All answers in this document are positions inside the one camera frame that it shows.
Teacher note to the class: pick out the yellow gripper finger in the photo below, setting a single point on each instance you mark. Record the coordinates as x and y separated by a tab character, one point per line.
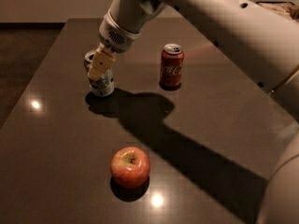
102	60

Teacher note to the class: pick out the red apple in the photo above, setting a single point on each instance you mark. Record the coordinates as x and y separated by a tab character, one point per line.
130	167

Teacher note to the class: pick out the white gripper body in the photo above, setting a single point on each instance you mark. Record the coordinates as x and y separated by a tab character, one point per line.
120	38

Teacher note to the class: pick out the green white 7up can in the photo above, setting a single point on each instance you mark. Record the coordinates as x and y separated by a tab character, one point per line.
104	86

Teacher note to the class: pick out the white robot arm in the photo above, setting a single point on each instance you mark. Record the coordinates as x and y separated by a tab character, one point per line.
262	45

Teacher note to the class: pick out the red Coca-Cola can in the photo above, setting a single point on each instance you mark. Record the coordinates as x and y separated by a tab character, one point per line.
172	58

